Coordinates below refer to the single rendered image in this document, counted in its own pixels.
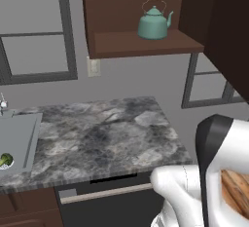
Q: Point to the dark brown wall cabinet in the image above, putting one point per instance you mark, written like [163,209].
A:
[129,16]

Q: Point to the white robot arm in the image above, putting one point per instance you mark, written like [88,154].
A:
[217,179]

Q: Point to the dark brown cabinet door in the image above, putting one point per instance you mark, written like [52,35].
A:
[231,32]

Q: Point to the green broccoli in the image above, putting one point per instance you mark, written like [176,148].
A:
[5,159]

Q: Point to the small grey framed window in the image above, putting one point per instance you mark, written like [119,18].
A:
[207,81]

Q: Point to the beige wall outlet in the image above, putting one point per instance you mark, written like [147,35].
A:
[93,67]

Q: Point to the black dishwasher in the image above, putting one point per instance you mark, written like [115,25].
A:
[110,205]

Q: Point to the chrome tap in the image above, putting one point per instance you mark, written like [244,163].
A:
[3,103]

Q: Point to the large grey framed window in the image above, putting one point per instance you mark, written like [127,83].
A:
[35,29]

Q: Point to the teal green kettle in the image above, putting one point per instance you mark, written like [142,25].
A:
[152,25]

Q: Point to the grey sink basin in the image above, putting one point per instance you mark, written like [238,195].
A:
[16,140]

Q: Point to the dark brown base cabinet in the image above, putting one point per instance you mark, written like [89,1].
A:
[29,209]

